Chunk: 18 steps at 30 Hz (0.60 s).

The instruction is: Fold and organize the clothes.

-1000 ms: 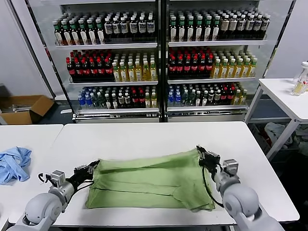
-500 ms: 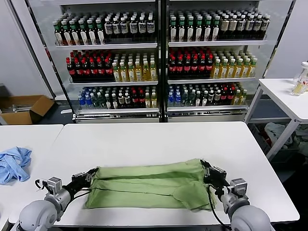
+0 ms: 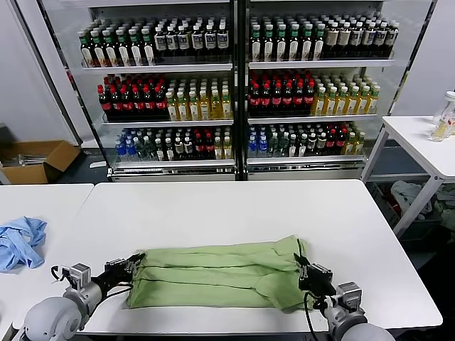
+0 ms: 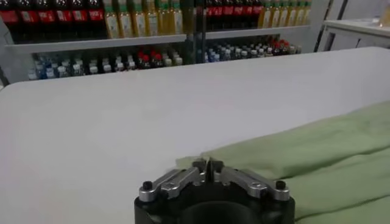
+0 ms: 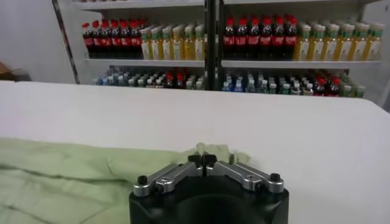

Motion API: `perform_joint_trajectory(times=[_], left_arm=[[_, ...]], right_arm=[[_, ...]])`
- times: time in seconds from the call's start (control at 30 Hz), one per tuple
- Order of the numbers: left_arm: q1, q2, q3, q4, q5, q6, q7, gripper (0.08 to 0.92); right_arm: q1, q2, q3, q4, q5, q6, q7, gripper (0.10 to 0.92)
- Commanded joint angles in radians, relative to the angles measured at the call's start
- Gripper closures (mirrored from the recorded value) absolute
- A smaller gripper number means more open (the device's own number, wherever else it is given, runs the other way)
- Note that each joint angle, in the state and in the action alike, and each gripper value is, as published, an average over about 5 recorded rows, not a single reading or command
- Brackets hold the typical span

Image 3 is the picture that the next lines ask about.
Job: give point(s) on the dark green cloth pile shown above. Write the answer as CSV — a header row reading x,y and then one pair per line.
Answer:
x,y
446,204

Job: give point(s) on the green-cap yellow tea bottle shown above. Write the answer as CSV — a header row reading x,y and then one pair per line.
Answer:
x,y
205,108
193,109
373,103
353,104
363,103
216,108
218,149
227,107
172,110
227,148
332,105
182,110
350,144
342,104
320,105
360,144

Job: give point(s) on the drinks shelf cabinet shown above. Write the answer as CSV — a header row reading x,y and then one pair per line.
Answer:
x,y
319,64
159,67

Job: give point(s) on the white-cap dark bottle blue label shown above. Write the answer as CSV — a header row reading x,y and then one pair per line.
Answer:
x,y
392,37
197,41
223,40
161,43
178,147
188,147
369,37
184,42
381,37
210,40
172,42
357,37

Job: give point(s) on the white side table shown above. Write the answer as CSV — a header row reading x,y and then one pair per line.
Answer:
x,y
409,135

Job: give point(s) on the left drinks shelf cabinet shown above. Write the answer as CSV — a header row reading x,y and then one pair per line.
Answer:
x,y
159,67

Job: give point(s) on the green-cap tea bottle white label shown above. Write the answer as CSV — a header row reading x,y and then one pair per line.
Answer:
x,y
293,146
86,53
110,53
98,53
307,50
256,50
159,152
281,50
123,53
302,146
169,152
148,53
136,53
319,49
268,50
294,50

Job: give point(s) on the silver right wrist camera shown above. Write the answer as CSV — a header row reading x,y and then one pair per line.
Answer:
x,y
350,295

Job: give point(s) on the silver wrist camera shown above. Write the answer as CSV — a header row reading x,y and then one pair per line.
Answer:
x,y
350,295
80,273

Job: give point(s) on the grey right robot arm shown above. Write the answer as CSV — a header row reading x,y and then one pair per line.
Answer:
x,y
355,330

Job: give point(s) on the red cloth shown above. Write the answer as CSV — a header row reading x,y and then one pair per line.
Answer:
x,y
392,204

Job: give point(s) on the blue water bottle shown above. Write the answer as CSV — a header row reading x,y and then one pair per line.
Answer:
x,y
118,151
130,149
252,146
263,146

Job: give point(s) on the crumpled light blue shirt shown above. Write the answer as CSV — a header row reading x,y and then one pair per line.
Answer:
x,y
21,245

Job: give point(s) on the metal parts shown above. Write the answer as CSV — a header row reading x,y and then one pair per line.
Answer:
x,y
26,160

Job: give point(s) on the red-cap cola bottle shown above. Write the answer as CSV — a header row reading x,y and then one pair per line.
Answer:
x,y
255,101
116,105
341,142
150,104
198,146
300,101
161,104
209,146
266,101
139,105
310,100
277,101
105,105
288,101
331,142
127,105

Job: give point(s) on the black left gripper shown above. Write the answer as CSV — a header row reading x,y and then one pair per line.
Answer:
x,y
113,275

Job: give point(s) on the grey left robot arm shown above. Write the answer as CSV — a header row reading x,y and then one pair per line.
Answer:
x,y
49,319

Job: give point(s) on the grey cloth pile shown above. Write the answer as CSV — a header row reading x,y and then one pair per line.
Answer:
x,y
407,192

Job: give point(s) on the light green t-shirt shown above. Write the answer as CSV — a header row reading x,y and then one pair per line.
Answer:
x,y
213,277

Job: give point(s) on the clear bottle yellow content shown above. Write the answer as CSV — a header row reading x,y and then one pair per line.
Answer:
x,y
440,132

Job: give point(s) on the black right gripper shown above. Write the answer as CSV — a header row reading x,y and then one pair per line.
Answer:
x,y
318,280

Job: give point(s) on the open cardboard box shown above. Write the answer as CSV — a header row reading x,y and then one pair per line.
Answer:
x,y
59,157

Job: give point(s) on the green-tinted water bottle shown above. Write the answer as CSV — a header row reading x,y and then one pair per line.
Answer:
x,y
150,151
273,146
140,151

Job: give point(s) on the clear bottle white cap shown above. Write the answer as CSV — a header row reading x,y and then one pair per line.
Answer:
x,y
450,106

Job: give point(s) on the right drinks shelf cabinet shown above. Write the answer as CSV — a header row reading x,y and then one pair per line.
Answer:
x,y
319,64

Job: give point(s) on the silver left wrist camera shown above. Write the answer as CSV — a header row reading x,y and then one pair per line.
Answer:
x,y
80,273

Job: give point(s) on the white-cap dark bottle beige label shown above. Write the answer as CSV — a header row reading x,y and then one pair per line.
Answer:
x,y
321,142
332,37
344,37
312,144

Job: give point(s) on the small white floor object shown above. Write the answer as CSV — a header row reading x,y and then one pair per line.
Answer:
x,y
97,165

